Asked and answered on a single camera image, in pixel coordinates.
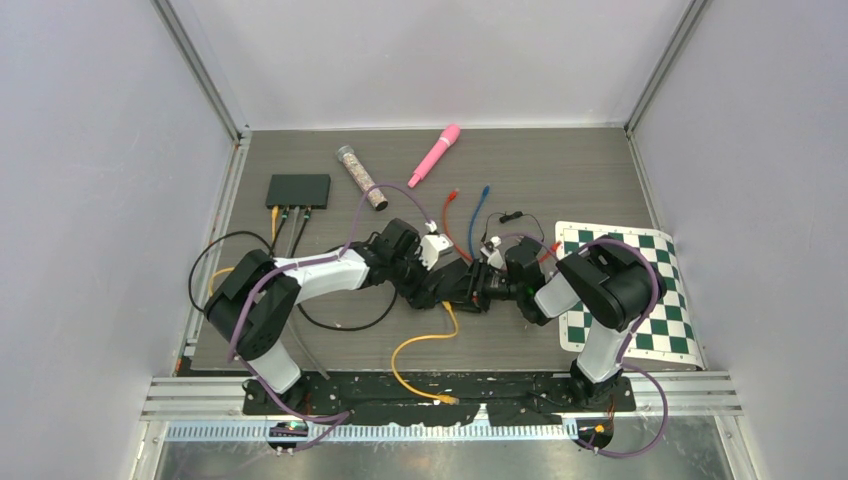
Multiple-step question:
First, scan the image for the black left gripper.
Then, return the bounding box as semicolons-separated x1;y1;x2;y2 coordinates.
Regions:
388;244;445;310

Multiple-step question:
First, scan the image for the aluminium front rail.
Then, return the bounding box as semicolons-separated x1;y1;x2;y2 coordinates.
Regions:
140;372;743;423

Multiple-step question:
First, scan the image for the green white checkerboard mat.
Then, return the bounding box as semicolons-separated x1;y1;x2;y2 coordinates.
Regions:
555;220;705;370

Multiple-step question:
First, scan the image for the yellow ethernet cable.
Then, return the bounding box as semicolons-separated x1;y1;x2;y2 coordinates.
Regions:
390;301;461;407

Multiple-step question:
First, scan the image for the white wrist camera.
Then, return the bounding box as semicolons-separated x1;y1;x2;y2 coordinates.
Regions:
480;236;506;270
420;220;454;271

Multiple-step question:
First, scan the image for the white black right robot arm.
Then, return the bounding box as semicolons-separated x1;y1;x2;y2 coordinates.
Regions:
455;235;665;411

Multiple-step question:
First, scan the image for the pink marker pen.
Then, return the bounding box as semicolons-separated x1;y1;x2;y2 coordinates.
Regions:
407;124;461;189

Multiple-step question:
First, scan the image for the small black TP-Link switch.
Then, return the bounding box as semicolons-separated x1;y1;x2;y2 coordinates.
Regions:
407;259;475;310

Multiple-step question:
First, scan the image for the red ethernet cable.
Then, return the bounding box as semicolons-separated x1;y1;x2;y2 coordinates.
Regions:
441;189;563;265

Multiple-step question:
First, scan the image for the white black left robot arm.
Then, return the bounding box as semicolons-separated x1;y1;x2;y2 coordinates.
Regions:
202;219;452;414

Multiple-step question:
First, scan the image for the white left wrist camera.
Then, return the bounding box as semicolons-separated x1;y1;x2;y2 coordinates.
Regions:
420;220;454;271

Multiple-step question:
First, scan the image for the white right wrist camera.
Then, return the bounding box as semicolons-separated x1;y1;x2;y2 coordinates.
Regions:
480;236;506;270

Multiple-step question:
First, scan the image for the black power adapter with cord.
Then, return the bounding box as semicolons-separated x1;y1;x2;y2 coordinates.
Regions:
480;211;546;243

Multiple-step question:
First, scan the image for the blue ethernet cable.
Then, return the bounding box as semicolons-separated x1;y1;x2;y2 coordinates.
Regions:
467;185;493;261

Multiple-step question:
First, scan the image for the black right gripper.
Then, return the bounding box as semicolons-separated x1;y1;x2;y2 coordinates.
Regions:
439;258;524;314

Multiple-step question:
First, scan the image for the dark grey network switch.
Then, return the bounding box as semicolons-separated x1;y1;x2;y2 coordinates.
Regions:
265;174;331;210

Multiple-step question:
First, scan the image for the black cable teal boot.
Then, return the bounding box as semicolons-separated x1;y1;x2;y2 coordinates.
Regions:
188;207;400;333
272;206;291;242

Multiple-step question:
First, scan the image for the glitter tube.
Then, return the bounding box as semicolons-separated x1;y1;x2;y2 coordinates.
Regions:
336;145;389;211

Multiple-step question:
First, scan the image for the yellow cable in grey switch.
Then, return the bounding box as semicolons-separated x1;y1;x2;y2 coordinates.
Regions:
208;205;282;299

